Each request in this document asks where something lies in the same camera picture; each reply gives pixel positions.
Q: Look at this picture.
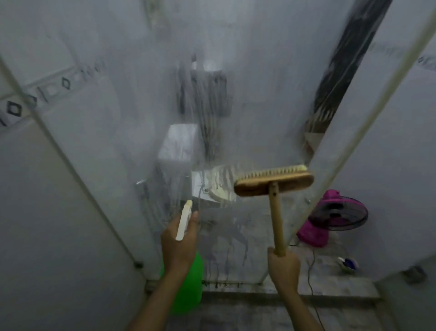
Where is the pink electric fan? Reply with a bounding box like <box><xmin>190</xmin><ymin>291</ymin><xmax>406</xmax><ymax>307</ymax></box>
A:
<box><xmin>296</xmin><ymin>190</ymin><xmax>369</xmax><ymax>248</ymax></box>

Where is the glass shower door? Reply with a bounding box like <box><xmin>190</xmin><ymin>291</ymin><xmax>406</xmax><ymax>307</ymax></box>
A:
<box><xmin>0</xmin><ymin>0</ymin><xmax>393</xmax><ymax>286</ymax></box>

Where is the person's right hand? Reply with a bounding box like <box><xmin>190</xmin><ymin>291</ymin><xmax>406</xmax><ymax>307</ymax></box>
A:
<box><xmin>267</xmin><ymin>246</ymin><xmax>301</xmax><ymax>294</ymax></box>

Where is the green spray bottle white nozzle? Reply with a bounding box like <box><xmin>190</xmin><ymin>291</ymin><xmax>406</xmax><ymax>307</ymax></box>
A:
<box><xmin>159</xmin><ymin>200</ymin><xmax>204</xmax><ymax>315</ymax></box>

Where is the wooden scrub brush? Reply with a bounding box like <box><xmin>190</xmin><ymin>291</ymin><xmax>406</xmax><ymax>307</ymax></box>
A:
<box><xmin>234</xmin><ymin>164</ymin><xmax>315</xmax><ymax>257</ymax></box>

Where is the white toilet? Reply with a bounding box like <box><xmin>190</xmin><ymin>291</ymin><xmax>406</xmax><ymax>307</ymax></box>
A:
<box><xmin>157</xmin><ymin>123</ymin><xmax>240</xmax><ymax>207</ymax></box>

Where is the person's right forearm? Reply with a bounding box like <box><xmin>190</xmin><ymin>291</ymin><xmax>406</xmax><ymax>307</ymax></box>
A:
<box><xmin>276</xmin><ymin>284</ymin><xmax>325</xmax><ymax>331</ymax></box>

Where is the person's left forearm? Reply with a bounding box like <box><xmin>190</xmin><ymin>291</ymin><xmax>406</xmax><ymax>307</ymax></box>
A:
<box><xmin>127</xmin><ymin>265</ymin><xmax>192</xmax><ymax>331</ymax></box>

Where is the person's left hand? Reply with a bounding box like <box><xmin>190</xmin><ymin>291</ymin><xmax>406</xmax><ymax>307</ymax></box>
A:
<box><xmin>160</xmin><ymin>211</ymin><xmax>200</xmax><ymax>274</ymax></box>

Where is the dark patterned curtain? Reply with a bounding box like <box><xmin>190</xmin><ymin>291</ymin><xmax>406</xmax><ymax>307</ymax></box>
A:
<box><xmin>302</xmin><ymin>0</ymin><xmax>393</xmax><ymax>134</ymax></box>

